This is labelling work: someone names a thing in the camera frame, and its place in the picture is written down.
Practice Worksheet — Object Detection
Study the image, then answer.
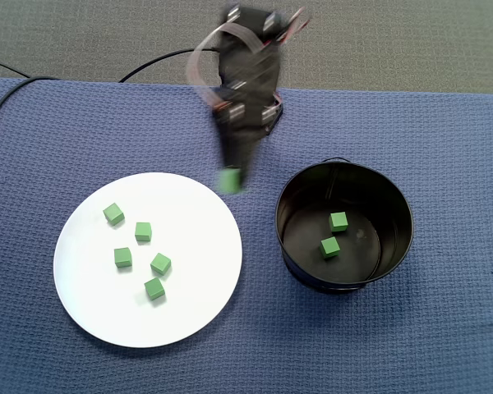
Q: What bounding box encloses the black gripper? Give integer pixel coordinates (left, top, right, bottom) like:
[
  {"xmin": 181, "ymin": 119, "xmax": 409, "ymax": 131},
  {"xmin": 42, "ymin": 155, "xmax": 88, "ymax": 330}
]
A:
[{"xmin": 217, "ymin": 108, "xmax": 272, "ymax": 173}]

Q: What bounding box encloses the green cube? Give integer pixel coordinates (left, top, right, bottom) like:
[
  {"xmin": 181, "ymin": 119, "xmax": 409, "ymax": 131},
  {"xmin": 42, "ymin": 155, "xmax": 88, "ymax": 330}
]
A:
[
  {"xmin": 102, "ymin": 202, "xmax": 126, "ymax": 227},
  {"xmin": 319, "ymin": 236, "xmax": 341, "ymax": 260},
  {"xmin": 329, "ymin": 211, "xmax": 349, "ymax": 233},
  {"xmin": 113, "ymin": 246, "xmax": 133, "ymax": 269},
  {"xmin": 150, "ymin": 252, "xmax": 173, "ymax": 277},
  {"xmin": 218, "ymin": 168, "xmax": 244, "ymax": 195},
  {"xmin": 134, "ymin": 222, "xmax": 153, "ymax": 243},
  {"xmin": 143, "ymin": 277, "xmax": 166, "ymax": 303}
]

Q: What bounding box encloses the white round plate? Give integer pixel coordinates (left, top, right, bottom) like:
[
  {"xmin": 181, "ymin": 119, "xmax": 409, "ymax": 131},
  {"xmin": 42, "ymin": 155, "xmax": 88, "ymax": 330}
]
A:
[{"xmin": 53, "ymin": 172, "xmax": 244, "ymax": 349}]

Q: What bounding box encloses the black metal bucket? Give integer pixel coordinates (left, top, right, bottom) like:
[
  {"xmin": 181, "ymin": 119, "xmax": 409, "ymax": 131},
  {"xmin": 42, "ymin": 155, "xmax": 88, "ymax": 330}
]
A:
[{"xmin": 274, "ymin": 157, "xmax": 415, "ymax": 295}]

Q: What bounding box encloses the blue-grey woven table cloth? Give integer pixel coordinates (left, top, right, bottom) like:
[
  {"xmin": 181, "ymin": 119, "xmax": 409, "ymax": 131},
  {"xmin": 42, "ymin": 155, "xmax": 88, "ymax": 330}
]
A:
[{"xmin": 0, "ymin": 76, "xmax": 493, "ymax": 394}]

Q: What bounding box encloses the white servo cable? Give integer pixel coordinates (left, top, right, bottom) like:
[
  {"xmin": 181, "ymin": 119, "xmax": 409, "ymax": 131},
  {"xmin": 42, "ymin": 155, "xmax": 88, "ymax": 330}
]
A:
[{"xmin": 187, "ymin": 22, "xmax": 272, "ymax": 106}]

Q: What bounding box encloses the thick black cable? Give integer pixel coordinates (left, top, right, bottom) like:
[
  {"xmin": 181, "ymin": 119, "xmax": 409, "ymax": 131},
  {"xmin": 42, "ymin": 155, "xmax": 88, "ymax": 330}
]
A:
[{"xmin": 0, "ymin": 48, "xmax": 221, "ymax": 143}]

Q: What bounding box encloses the thin black cable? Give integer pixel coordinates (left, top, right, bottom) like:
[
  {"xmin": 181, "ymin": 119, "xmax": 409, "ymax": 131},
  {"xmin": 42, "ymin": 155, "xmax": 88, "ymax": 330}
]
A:
[{"xmin": 0, "ymin": 56, "xmax": 30, "ymax": 79}]

